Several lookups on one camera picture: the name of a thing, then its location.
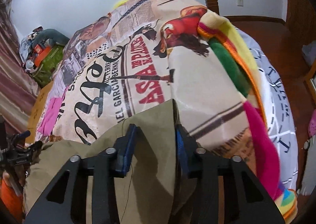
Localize olive green shorts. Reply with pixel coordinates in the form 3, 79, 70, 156
23, 98, 198, 224

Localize orange sleeve forearm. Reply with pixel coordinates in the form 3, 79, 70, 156
1, 172, 24, 223

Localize striped red beige curtain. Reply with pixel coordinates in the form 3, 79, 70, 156
1, 1, 40, 133

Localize pink folded garment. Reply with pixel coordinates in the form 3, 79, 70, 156
37, 91, 66, 136

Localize green storage basket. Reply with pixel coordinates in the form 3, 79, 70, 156
31, 44, 64, 88

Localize pink slipper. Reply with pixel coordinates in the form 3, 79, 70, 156
308, 110, 316, 137

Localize pile of clothes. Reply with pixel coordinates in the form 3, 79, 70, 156
19, 26, 43, 70

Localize orange box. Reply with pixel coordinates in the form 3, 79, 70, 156
34, 44, 52, 67

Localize white clock print sheet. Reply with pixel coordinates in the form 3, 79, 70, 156
236, 28, 298, 190

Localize grey plush toy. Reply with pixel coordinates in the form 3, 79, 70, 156
32, 28, 70, 48

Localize rainbow fleece blanket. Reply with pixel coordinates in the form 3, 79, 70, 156
197, 11, 298, 223

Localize newspaper print bed blanket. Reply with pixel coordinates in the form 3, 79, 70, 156
35, 0, 256, 168

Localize wooden wardrobe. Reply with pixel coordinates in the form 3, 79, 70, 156
285, 0, 315, 45

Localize yellow foam bed guard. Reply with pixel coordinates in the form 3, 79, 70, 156
113, 0, 129, 9

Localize white wall socket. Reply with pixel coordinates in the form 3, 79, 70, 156
237, 0, 244, 7

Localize wooden bed post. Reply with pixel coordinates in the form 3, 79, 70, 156
205, 0, 220, 14

